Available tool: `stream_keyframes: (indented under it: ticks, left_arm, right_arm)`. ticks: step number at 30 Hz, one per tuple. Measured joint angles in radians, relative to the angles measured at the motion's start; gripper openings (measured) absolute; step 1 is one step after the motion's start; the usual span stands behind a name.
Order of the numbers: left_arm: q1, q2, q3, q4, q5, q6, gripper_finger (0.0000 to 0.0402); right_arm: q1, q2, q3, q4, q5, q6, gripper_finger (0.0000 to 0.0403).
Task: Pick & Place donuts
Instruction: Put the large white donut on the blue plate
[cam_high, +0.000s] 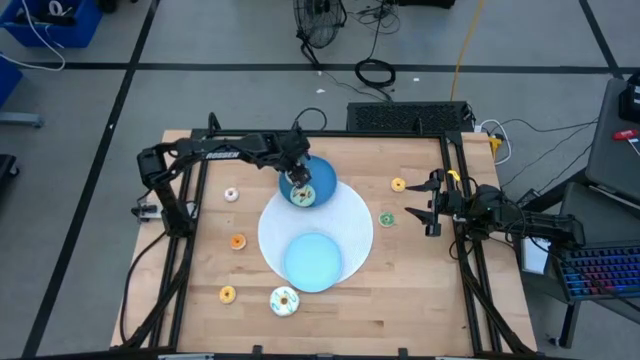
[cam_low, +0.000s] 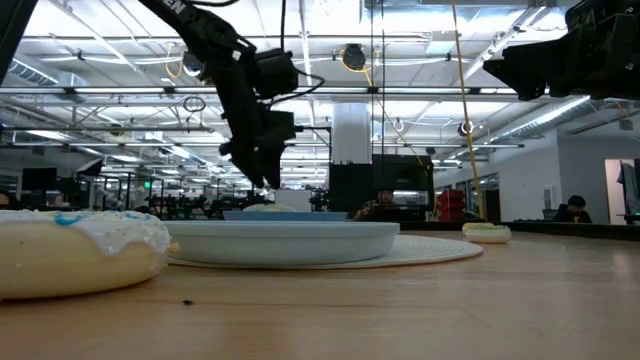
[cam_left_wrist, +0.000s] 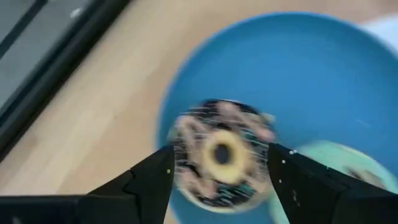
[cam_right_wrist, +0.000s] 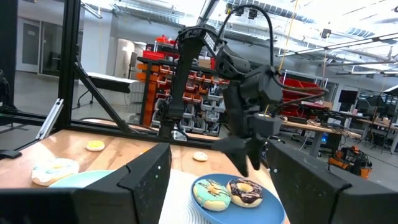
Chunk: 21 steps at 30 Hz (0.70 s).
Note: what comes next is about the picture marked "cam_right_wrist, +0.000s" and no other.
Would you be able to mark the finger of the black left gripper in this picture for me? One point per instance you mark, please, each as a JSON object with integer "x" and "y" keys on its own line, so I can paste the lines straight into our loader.
{"x": 256, "y": 152}
{"x": 237, "y": 152}

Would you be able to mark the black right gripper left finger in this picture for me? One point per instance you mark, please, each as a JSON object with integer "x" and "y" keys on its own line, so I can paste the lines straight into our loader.
{"x": 109, "y": 202}

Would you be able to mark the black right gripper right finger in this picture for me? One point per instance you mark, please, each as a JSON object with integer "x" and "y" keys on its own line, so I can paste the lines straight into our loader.
{"x": 326, "y": 205}

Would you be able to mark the small white donut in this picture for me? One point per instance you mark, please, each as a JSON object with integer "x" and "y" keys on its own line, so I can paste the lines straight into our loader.
{"x": 200, "y": 156}

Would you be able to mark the chocolate icing donut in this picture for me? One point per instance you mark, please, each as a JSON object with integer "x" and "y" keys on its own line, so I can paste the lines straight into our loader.
{"x": 248, "y": 199}

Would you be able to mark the large white icing donut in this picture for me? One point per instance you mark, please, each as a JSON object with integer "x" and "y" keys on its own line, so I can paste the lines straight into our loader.
{"x": 54, "y": 171}

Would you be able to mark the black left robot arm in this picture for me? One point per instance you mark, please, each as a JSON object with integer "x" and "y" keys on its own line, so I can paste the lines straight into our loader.
{"x": 186, "y": 71}

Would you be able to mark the pale blue deep plate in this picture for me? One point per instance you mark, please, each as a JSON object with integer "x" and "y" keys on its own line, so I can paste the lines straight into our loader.
{"x": 84, "y": 180}

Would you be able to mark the orange parts bin shelf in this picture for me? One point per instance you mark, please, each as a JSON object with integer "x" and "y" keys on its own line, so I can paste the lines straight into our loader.
{"x": 199, "y": 93}

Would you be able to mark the orange floor robot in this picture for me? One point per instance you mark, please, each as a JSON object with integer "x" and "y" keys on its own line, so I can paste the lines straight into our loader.
{"x": 349, "y": 161}

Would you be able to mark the red bin rack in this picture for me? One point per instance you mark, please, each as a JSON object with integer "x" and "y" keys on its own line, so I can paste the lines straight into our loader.
{"x": 298, "y": 87}

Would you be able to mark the blue flat plate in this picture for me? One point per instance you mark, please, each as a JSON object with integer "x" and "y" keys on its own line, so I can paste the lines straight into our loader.
{"x": 248, "y": 214}

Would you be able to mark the cluttered workbench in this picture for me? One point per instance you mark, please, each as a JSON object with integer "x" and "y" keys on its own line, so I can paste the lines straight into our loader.
{"x": 317, "y": 127}

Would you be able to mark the white round woven placemat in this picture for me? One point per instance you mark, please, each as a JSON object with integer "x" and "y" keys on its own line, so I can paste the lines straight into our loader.
{"x": 177, "y": 202}

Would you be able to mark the red bins on shelf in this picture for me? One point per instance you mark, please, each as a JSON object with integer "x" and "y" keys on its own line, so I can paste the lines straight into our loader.
{"x": 161, "y": 49}

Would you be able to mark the dark computer monitor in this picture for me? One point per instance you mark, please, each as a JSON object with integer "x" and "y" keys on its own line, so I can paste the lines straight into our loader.
{"x": 347, "y": 96}

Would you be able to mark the black clamp foot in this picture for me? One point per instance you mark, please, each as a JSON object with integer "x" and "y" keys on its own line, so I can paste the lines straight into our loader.
{"x": 9, "y": 153}

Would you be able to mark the white folding table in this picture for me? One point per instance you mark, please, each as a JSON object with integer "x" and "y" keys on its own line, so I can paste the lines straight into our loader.
{"x": 109, "y": 82}

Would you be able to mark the black table edge rail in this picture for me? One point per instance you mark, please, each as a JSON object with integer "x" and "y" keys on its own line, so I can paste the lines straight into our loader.
{"x": 93, "y": 127}

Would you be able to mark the black slanted frame beam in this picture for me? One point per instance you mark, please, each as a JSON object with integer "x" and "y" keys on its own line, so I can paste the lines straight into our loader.
{"x": 208, "y": 11}

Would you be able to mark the silver angled bracket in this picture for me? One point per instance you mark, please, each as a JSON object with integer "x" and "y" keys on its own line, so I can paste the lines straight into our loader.
{"x": 49, "y": 119}

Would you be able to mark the black diagonal frame brace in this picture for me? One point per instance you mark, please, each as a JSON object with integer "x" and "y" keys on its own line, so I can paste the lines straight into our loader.
{"x": 99, "y": 96}

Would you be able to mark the black upright frame post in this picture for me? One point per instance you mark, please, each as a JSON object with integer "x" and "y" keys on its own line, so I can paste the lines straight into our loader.
{"x": 7, "y": 53}

